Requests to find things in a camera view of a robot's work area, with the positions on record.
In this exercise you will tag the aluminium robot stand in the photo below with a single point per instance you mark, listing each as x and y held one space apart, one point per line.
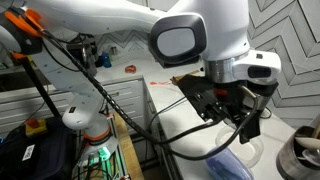
100 156

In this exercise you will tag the big clear plastic lunch box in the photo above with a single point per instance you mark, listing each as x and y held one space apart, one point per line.
256 153

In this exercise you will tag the white counter base cabinet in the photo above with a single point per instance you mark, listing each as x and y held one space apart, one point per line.
163 166

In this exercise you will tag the metal utensil holder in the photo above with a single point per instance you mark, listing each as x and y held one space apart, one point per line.
286 160

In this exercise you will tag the yellow emergency stop box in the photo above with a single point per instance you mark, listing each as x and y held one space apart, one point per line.
36 128

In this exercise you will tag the small red silicone spatula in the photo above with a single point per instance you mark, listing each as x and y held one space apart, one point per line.
158 83

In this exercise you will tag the black equipment case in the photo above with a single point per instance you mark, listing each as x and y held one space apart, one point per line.
50 156

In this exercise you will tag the blue bottle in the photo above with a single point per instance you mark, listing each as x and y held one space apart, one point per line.
106 60

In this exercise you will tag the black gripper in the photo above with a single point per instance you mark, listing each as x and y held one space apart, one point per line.
246 96

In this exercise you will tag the grey drawer cabinet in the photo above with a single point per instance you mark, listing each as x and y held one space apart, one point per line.
133 93

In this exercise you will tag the metal ladle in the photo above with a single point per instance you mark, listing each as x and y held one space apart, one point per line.
311 157

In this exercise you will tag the dark wooden spoon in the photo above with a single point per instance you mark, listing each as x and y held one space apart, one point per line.
175 81

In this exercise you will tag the wooden board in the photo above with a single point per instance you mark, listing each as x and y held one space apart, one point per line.
128 150

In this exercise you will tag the light wooden spatula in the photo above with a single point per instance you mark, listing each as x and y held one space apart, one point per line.
186 74

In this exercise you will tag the black stand pole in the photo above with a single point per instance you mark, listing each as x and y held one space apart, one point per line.
36 83

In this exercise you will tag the dark countertop appliance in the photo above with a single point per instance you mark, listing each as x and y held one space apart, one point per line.
85 60

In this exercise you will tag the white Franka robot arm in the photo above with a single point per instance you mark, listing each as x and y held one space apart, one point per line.
100 16

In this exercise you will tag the small metal cup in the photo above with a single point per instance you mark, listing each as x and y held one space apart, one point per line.
114 51

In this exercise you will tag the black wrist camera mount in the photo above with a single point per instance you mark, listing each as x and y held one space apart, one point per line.
200 96

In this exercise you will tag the small orange red object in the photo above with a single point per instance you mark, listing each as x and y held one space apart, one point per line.
130 69

